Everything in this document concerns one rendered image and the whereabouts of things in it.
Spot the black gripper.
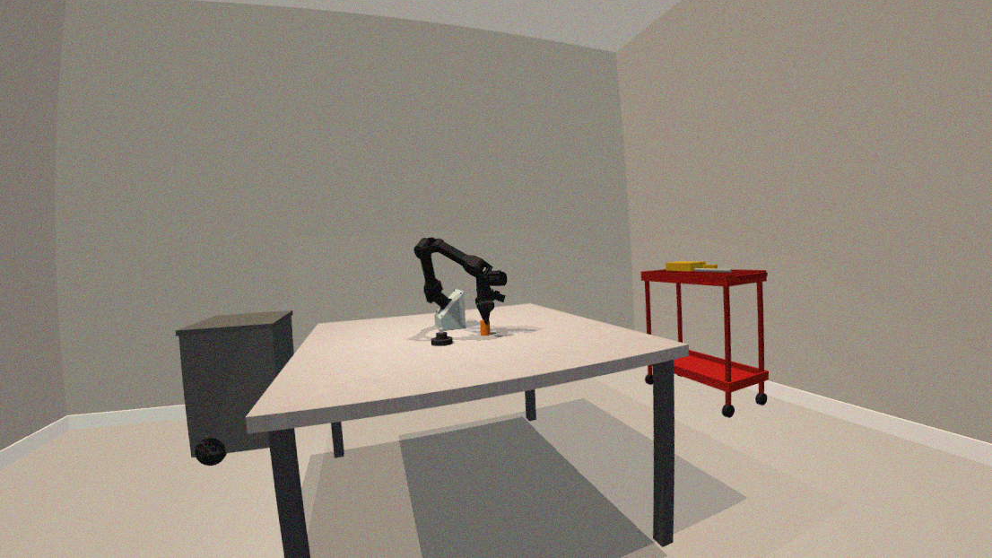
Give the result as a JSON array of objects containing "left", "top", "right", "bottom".
[{"left": 475, "top": 285, "right": 494, "bottom": 324}]

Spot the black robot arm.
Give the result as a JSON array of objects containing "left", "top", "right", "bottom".
[{"left": 414, "top": 237, "right": 507, "bottom": 310}]

